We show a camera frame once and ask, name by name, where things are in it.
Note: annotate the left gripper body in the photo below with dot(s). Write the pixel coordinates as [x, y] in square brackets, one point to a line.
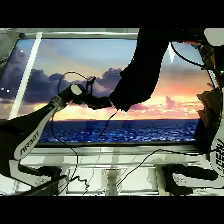
[99, 102]

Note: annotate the black pants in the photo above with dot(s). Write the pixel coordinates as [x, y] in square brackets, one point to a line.
[143, 73]

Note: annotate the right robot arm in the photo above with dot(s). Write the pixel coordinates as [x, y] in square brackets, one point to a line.
[196, 173]

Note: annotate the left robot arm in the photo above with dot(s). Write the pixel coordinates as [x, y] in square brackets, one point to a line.
[31, 128]

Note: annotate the heap of clothes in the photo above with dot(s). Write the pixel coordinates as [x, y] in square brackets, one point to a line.
[208, 106]

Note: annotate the checked garment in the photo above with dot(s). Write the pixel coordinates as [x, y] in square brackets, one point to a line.
[210, 58]

